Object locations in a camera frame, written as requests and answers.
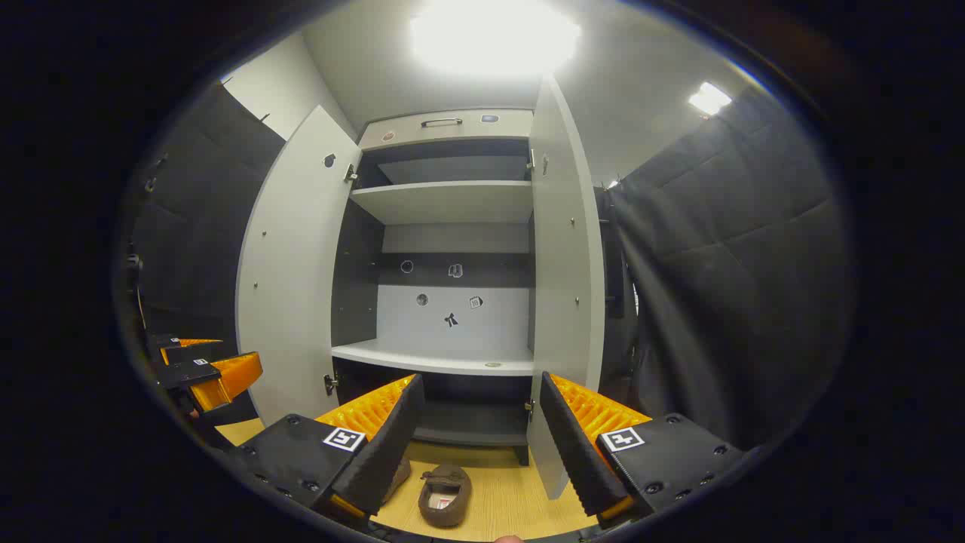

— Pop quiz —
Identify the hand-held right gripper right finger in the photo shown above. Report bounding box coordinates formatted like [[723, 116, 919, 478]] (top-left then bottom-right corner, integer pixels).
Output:
[[539, 371, 749, 530]]

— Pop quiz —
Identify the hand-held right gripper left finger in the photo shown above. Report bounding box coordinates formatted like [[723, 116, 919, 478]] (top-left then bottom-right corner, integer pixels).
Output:
[[232, 373, 427, 523]]

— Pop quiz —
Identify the brown fuzzy shoe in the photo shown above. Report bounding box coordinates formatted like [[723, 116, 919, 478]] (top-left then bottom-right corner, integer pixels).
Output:
[[381, 456, 412, 505], [418, 464, 473, 527]]

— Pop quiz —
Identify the grey cabinet door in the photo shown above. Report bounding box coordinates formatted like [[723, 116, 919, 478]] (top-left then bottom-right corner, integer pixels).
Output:
[[525, 74, 606, 500], [235, 104, 363, 427]]

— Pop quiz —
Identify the grey shoe cabinet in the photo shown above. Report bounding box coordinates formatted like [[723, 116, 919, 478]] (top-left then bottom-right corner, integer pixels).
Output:
[[330, 108, 538, 466]]

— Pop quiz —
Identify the light grey cabinet shelf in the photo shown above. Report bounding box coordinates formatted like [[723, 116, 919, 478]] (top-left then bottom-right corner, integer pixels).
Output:
[[332, 338, 536, 376], [349, 181, 535, 225]]

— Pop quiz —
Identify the small ceiling light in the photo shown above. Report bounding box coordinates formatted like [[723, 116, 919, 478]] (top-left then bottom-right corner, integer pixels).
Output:
[[688, 81, 732, 115]]

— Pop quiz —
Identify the large ceiling light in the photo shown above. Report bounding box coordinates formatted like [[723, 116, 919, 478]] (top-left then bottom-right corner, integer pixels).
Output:
[[411, 0, 581, 76]]

